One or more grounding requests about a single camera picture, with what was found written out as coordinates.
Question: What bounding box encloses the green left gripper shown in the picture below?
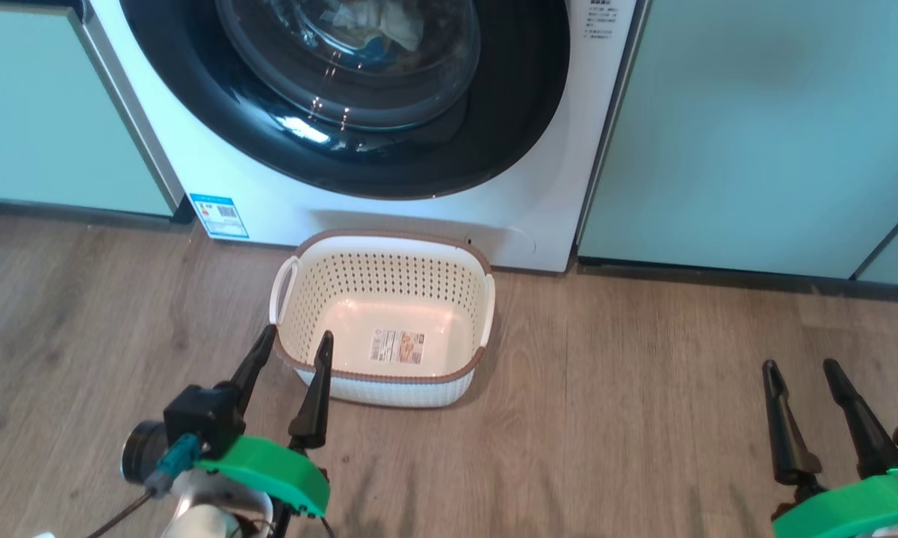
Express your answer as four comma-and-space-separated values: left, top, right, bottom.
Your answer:
195, 324, 335, 519

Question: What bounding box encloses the thin black cable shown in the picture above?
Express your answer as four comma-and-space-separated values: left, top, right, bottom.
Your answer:
87, 489, 155, 538

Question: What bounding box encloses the round drain filter cover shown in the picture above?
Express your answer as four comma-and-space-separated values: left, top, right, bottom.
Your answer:
464, 224, 537, 259

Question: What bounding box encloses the printed text sticker on washer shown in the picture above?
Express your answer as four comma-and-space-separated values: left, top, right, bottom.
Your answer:
588, 0, 616, 38

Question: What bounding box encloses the dark cabinet plinth strip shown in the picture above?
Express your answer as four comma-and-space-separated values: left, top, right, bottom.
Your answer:
577, 258, 898, 303
0, 196, 196, 225

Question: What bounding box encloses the pale yellow bear-print garment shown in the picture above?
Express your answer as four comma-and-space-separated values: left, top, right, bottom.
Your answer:
322, 0, 426, 52

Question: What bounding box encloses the wide pale green cabinet door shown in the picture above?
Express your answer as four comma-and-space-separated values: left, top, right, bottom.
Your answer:
577, 0, 898, 279

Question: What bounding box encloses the round dark glass washer door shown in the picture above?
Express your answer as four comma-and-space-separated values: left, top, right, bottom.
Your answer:
120, 0, 572, 201

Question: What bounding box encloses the teal camera cable connector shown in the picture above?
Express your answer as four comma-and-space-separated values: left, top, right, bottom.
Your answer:
146, 433, 202, 498

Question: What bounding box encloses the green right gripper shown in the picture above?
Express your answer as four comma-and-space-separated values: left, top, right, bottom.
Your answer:
763, 359, 898, 538

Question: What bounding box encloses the white front-load washing machine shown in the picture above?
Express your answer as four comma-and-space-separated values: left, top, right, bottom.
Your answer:
87, 0, 648, 273

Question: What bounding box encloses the blue energy label sticker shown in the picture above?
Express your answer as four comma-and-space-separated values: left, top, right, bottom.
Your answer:
189, 193, 250, 240

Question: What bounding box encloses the white perforated laundry basket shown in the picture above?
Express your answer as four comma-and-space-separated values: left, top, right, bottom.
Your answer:
270, 229, 496, 409

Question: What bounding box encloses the product label in basket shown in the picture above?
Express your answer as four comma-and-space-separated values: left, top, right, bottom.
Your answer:
369, 329, 426, 365

